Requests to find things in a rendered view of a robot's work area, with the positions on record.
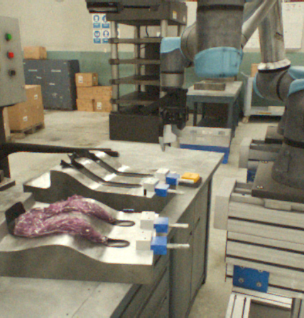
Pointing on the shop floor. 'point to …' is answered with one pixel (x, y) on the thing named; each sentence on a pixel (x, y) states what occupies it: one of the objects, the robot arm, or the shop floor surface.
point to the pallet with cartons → (27, 113)
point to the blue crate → (208, 149)
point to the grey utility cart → (250, 103)
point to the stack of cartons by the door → (92, 94)
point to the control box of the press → (6, 75)
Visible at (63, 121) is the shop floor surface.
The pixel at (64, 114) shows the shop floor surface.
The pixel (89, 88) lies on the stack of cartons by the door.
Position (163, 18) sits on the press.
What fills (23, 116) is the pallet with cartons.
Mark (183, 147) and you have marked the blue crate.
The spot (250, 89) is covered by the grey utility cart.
